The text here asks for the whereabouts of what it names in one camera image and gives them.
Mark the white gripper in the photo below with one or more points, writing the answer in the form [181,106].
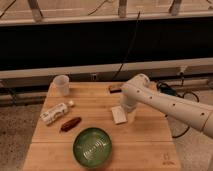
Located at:
[129,105]

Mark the white sponge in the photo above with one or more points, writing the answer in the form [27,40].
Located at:
[118,115]

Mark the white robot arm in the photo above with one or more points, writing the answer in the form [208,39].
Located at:
[196,115]

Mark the brown black brush block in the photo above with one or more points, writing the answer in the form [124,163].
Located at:
[116,88]

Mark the green glass bowl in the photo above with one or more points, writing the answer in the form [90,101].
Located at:
[92,147]

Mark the brown sausage-shaped object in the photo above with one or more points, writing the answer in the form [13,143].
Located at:
[70,124]

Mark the translucent plastic cup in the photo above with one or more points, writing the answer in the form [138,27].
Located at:
[61,82]

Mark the white plastic bottle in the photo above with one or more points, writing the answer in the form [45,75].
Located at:
[55,112]

